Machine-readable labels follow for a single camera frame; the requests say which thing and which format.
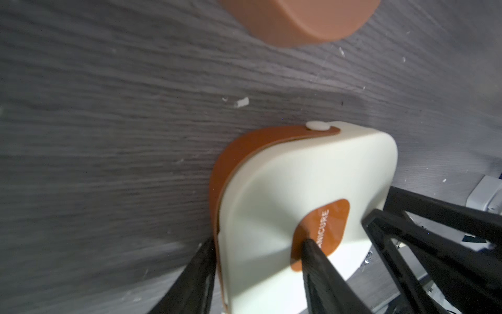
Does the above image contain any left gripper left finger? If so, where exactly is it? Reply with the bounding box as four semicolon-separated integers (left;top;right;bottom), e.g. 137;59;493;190
149;238;217;314

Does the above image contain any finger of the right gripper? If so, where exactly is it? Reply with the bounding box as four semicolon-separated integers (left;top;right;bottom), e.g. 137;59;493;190
362;209;501;313
384;187;501;245

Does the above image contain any cream nail kit case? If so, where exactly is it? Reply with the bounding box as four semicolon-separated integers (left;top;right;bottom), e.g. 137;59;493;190
209;121;398;313

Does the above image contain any brown nail kit case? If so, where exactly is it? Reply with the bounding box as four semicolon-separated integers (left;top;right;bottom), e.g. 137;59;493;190
220;0;380;48

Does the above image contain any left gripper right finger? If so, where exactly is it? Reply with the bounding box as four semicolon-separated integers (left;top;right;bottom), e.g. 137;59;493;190
301;239;371;314

